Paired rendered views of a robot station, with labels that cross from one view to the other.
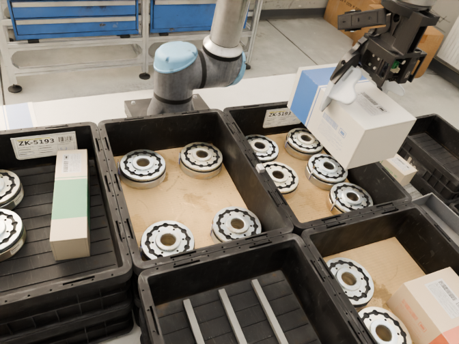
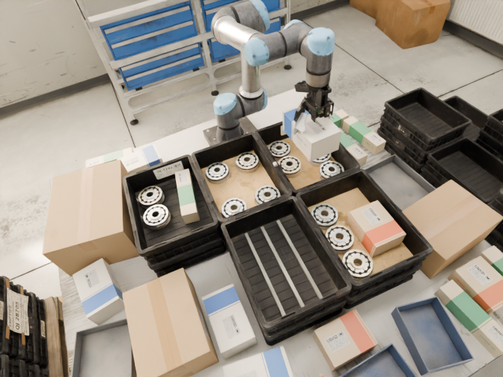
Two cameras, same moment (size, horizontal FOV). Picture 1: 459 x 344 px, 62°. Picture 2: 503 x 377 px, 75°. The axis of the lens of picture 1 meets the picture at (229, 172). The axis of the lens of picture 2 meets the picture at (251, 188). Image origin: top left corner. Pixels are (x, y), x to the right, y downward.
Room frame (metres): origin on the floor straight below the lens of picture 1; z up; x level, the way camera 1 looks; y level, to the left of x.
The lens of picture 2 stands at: (-0.28, -0.18, 1.91)
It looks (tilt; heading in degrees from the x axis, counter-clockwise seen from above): 51 degrees down; 14
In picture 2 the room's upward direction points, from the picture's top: 8 degrees counter-clockwise
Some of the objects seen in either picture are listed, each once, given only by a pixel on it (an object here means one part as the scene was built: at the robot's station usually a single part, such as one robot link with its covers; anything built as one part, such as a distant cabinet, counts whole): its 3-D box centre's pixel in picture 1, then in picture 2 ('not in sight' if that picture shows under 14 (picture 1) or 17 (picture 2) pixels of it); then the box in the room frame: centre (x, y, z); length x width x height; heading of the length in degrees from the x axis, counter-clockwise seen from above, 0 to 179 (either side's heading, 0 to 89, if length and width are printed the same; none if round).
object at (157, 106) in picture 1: (172, 104); (229, 129); (0.97, 0.21, 0.80); 0.15 x 0.15 x 0.10
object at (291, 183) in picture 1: (277, 177); (289, 164); (0.68, -0.12, 0.86); 0.10 x 0.10 x 0.01
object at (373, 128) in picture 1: (345, 112); (310, 130); (0.64, -0.19, 1.09); 0.20 x 0.12 x 0.09; 34
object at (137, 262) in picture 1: (187, 175); (238, 173); (0.56, 0.08, 0.92); 0.40 x 0.30 x 0.02; 30
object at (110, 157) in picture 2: not in sight; (111, 161); (0.77, 0.83, 0.73); 0.24 x 0.06 x 0.06; 117
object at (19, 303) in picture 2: not in sight; (17, 310); (0.06, 1.16, 0.41); 0.31 x 0.02 x 0.16; 34
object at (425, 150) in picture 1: (421, 181); (415, 139); (1.40, -0.88, 0.37); 0.40 x 0.30 x 0.45; 34
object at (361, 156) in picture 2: not in sight; (346, 146); (0.93, -0.38, 0.73); 0.24 x 0.06 x 0.06; 36
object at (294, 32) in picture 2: not in sight; (296, 39); (0.70, -0.14, 1.41); 0.11 x 0.11 x 0.08; 34
